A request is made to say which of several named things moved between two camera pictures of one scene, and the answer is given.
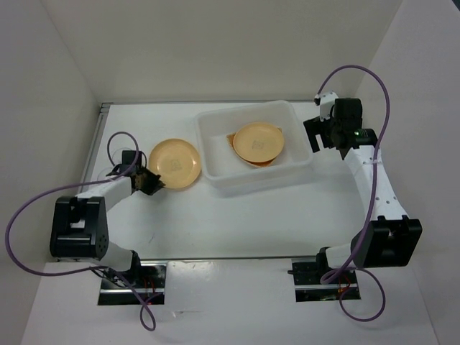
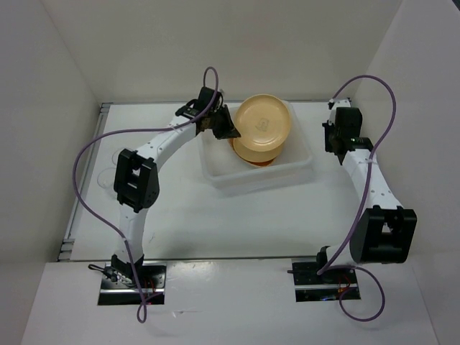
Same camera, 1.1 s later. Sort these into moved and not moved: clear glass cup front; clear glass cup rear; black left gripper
Moved: black left gripper
Not moved: clear glass cup front; clear glass cup rear
